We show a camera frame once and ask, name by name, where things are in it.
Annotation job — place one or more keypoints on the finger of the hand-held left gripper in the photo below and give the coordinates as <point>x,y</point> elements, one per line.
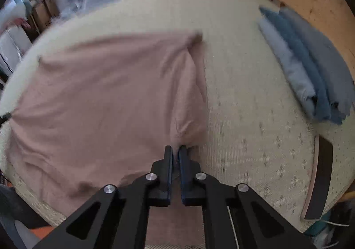
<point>4,119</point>

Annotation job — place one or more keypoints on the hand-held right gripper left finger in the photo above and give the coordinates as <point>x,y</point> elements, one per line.
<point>169,171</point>

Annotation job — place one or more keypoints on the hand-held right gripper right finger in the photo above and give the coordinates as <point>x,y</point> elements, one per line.
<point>182,171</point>

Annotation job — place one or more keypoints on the beige t-shirt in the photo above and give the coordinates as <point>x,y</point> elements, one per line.
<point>97,99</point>

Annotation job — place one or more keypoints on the white folded mattress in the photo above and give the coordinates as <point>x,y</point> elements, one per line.
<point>14,46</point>

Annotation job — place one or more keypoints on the pink cloth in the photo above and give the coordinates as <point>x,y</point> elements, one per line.
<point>22,23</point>

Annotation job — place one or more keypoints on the tall cardboard box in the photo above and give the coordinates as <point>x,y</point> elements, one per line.
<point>44,13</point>

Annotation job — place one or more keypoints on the folded teal cloth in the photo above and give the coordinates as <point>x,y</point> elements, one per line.
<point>302,54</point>

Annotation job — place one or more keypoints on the folded grey cloth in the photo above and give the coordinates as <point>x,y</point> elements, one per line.
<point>324,52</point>

